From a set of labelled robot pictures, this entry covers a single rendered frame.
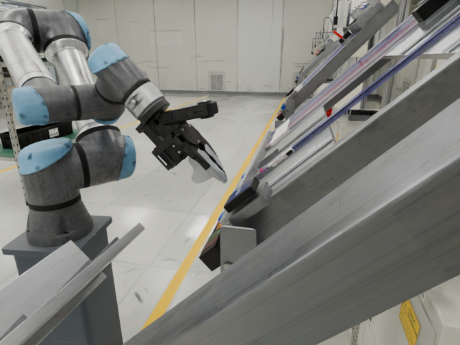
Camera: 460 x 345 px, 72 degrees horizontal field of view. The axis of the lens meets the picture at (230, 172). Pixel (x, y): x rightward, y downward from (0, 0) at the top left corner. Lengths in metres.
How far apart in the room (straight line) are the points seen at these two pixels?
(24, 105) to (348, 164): 0.58
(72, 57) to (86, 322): 0.70
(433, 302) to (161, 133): 0.56
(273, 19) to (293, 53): 1.00
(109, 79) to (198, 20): 9.09
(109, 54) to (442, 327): 0.71
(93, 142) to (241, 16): 8.72
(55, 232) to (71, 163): 0.16
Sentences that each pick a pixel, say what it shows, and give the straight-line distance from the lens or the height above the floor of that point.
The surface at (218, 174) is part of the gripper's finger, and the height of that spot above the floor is 0.74.
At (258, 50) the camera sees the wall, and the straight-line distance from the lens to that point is 9.31.
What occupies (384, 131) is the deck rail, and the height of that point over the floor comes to 0.89.
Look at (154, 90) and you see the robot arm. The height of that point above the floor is 0.91.
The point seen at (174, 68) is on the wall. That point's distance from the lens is 9.95.
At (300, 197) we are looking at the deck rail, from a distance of 0.44.
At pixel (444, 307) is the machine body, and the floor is 0.62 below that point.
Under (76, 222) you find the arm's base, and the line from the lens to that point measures 0.87.
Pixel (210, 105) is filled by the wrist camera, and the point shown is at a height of 0.88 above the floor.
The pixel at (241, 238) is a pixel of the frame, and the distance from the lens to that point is 0.43.
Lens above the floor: 0.97
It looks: 20 degrees down
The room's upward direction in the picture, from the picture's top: straight up
